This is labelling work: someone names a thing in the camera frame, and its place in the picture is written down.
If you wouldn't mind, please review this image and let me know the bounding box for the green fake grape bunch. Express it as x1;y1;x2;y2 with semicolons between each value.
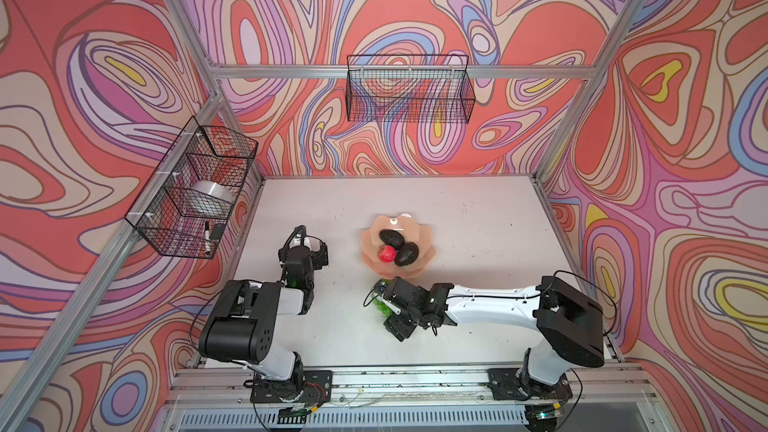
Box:
372;298;393;319

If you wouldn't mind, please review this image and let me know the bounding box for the dark fake avocado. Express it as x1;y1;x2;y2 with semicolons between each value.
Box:
394;242;420;267
379;229;406;250

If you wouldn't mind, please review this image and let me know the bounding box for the red fake apple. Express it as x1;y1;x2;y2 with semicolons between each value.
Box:
378;245;398;263

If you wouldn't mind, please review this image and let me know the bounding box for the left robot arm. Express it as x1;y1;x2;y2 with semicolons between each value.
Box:
197;225;329;386

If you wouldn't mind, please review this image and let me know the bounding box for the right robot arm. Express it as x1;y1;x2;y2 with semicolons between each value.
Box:
366;274;605;396

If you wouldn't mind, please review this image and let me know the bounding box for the pink flower-shaped fruit bowl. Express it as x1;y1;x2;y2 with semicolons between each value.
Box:
360;213;436;279

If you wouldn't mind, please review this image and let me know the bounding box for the black marker pen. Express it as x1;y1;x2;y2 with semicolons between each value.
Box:
203;221;212;257

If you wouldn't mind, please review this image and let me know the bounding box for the silver tape roll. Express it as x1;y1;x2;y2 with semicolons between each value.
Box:
192;180;235;203

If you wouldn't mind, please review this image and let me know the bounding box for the green circuit board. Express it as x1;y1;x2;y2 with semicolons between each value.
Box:
277;406;318;424

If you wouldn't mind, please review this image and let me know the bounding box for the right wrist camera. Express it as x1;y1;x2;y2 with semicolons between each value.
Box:
363;279;401;315

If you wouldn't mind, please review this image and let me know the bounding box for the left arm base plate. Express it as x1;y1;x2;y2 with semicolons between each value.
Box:
243;369;333;406

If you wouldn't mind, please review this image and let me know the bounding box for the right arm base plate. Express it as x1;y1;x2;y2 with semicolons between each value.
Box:
486;368;573;402

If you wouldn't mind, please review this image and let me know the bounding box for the black wire basket left wall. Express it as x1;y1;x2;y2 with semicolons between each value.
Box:
125;118;259;260

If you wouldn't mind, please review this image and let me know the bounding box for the black wire basket wall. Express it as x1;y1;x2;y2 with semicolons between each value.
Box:
345;53;476;124
125;118;259;260

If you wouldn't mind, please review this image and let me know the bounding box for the aluminium front rail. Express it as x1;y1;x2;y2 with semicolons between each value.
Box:
155;362;674;431

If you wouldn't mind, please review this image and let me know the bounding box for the black wire basket back wall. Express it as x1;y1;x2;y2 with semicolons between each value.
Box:
345;53;476;124

